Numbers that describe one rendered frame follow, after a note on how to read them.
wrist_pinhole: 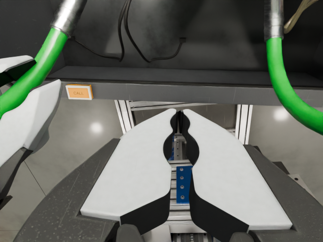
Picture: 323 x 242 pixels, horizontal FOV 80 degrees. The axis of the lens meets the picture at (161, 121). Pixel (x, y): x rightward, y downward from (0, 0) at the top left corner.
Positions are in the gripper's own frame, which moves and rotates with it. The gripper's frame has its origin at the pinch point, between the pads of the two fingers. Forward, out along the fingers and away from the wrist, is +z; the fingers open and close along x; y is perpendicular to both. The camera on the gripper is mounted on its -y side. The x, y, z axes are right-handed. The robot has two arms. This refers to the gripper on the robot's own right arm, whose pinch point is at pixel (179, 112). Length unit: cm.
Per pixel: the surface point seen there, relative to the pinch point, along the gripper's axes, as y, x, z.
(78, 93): 9.9, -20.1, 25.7
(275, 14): -5.3, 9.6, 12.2
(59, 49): -2.7, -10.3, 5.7
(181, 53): 3.8, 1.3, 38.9
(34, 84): -0.6, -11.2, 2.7
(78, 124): 78, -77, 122
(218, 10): -5.5, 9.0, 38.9
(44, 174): 139, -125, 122
